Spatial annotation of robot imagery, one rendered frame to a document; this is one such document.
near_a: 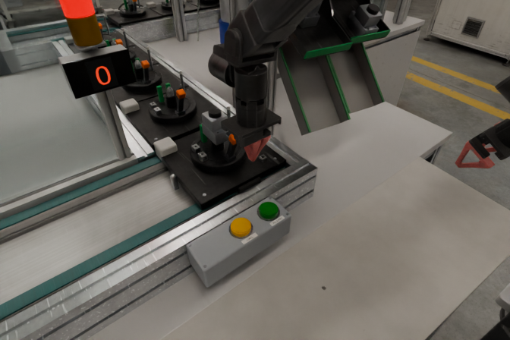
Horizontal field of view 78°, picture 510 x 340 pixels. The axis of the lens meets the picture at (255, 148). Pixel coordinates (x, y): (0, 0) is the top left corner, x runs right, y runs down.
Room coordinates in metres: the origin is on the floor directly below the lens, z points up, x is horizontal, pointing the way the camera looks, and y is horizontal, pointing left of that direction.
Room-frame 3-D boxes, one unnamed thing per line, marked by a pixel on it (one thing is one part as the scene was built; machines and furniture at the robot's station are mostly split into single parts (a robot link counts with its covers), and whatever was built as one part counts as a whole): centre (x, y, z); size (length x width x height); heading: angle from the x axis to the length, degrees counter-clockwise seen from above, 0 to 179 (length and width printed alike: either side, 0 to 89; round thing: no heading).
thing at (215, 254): (0.39, 0.03, 0.93); 0.21 x 0.07 x 0.06; 127
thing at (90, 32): (0.59, 0.31, 1.28); 0.05 x 0.05 x 0.05
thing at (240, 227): (0.39, 0.03, 0.96); 0.04 x 0.04 x 0.02
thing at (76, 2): (0.59, 0.31, 1.33); 0.05 x 0.05 x 0.05
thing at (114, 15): (1.85, 0.68, 1.01); 0.24 x 0.24 x 0.13; 37
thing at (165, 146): (0.63, 0.23, 0.97); 0.05 x 0.05 x 0.04; 37
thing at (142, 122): (0.82, 0.25, 1.01); 0.24 x 0.24 x 0.13; 37
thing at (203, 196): (0.62, 0.09, 0.96); 0.24 x 0.24 x 0.02; 37
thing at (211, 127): (0.62, 0.10, 1.06); 0.08 x 0.04 x 0.07; 37
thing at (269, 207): (0.44, -0.03, 0.96); 0.04 x 0.04 x 0.02
